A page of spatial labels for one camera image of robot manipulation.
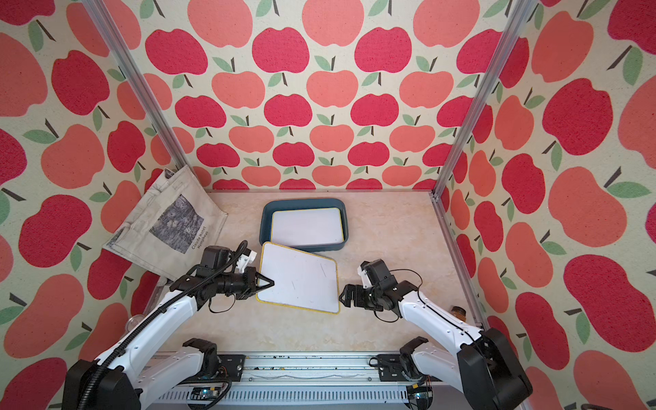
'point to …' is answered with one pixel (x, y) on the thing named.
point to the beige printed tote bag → (167, 229)
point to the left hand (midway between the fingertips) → (272, 288)
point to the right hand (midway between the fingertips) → (351, 304)
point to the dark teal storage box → (328, 203)
